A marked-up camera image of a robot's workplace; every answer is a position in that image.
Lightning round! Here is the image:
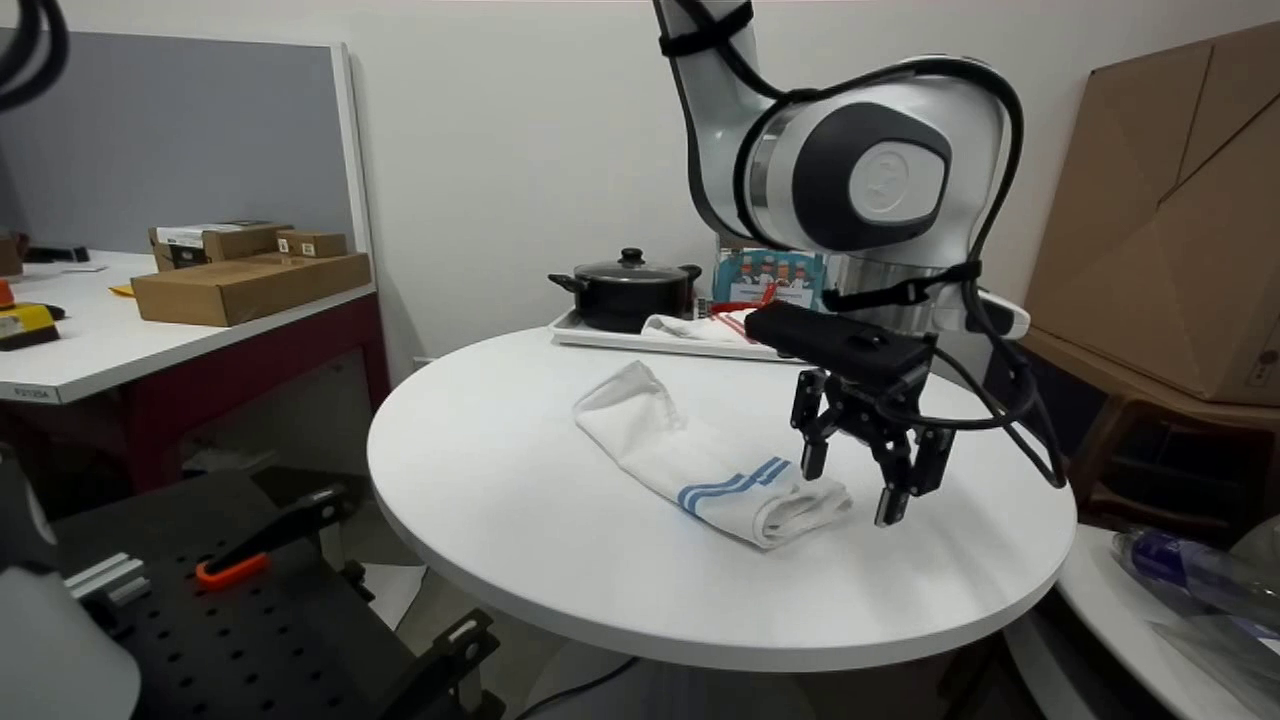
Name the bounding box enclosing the round white table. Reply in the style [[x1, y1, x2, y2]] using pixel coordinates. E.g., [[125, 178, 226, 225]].
[[363, 320, 1081, 681]]

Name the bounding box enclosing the black perforated breadboard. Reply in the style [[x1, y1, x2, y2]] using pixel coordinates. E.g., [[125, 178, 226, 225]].
[[75, 553, 451, 720]]

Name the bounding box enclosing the black cart top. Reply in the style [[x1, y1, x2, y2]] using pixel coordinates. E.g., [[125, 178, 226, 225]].
[[36, 455, 511, 720]]

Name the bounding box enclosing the aluminium extrusion bar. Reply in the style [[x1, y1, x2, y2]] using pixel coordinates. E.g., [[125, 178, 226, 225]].
[[55, 549, 157, 610]]

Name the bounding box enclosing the dark wooden chair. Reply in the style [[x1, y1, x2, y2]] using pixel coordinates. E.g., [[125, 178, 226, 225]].
[[1063, 391, 1280, 553]]

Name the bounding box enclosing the orange black bar clamp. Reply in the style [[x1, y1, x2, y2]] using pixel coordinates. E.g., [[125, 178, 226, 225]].
[[187, 478, 367, 599]]

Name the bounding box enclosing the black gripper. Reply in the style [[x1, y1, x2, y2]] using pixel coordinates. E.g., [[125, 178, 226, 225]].
[[789, 366, 961, 528]]

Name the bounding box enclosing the large brown cardboard box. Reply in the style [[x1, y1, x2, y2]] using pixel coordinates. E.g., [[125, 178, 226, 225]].
[[1016, 15, 1280, 412]]

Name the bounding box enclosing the white rectangular tray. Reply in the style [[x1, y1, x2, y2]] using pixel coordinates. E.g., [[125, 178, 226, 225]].
[[549, 309, 806, 370]]

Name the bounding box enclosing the white-topped desk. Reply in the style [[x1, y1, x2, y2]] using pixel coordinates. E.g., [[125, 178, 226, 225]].
[[0, 243, 392, 504]]

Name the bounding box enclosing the clear plastic bag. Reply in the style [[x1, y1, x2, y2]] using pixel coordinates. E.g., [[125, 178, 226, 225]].
[[1117, 512, 1280, 673]]

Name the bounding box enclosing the blue printed cardboard carton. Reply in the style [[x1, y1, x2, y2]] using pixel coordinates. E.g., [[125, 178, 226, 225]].
[[709, 241, 834, 320]]

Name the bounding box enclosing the black cable under table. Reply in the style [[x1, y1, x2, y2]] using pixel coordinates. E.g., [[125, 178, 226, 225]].
[[511, 651, 650, 720]]

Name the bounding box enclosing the small open cardboard box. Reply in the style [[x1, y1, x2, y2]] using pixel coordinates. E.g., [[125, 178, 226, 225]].
[[143, 214, 292, 276]]

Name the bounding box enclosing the black lever clamp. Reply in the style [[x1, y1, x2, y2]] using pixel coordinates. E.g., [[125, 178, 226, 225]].
[[384, 609, 507, 720]]

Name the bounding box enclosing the white blue-striped table cloth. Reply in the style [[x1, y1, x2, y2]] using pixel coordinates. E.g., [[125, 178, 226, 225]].
[[570, 356, 861, 554]]

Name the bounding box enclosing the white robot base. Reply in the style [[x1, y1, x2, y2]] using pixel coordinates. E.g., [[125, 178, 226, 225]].
[[0, 563, 143, 720]]

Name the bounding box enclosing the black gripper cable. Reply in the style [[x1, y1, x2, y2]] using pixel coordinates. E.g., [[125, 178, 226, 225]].
[[917, 257, 1071, 493]]

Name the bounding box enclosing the small black desk item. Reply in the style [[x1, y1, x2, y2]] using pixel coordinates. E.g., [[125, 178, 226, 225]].
[[20, 241, 94, 269]]

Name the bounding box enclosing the flat brown cardboard box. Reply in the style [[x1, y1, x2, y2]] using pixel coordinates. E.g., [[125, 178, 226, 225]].
[[128, 247, 375, 333]]

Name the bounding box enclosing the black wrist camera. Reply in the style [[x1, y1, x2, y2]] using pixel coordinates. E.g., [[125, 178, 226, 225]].
[[741, 299, 940, 391]]

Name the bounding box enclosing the thick black cable loop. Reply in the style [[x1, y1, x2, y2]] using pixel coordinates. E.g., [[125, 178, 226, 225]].
[[0, 0, 71, 113]]

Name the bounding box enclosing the black pot with lid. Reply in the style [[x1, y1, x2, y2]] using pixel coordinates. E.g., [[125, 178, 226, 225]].
[[546, 243, 709, 334]]

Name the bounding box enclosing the small closed cardboard box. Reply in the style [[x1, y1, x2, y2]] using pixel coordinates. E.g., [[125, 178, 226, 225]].
[[274, 226, 352, 264]]

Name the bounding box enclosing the grey partition screen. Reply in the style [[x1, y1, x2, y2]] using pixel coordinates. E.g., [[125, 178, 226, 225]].
[[0, 28, 375, 264]]

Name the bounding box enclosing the white red-striped cloth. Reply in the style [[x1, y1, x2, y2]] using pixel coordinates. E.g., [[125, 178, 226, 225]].
[[636, 309, 774, 359]]

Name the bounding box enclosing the small white side table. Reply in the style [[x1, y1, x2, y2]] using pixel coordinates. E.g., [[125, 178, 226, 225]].
[[1000, 519, 1280, 720]]

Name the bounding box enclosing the brown low cabinet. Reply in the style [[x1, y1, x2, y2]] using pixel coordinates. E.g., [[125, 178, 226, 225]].
[[1012, 314, 1280, 455]]

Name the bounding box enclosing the yellow black tool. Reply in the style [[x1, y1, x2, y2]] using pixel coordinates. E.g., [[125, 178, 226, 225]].
[[0, 299, 67, 356]]

